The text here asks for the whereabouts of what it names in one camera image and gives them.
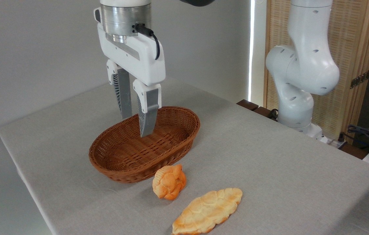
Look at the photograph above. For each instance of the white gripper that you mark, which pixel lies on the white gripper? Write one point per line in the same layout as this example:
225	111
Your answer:
148	65

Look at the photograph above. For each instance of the long bread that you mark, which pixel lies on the long bread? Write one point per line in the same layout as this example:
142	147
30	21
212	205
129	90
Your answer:
207	210

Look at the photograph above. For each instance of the round knotted bread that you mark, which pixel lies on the round knotted bread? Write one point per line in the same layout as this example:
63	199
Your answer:
168	182

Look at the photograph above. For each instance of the brown wicker basket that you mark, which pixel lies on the brown wicker basket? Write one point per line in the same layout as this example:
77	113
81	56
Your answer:
129	153

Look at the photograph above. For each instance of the grey tablecloth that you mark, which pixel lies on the grey tablecloth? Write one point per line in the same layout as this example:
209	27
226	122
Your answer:
285	169

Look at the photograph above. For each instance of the wooden folding screen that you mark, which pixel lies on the wooden folding screen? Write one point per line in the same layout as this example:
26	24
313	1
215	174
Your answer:
350	39

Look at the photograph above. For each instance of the black screen hinge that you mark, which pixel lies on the black screen hinge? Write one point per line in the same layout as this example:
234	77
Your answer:
360	79

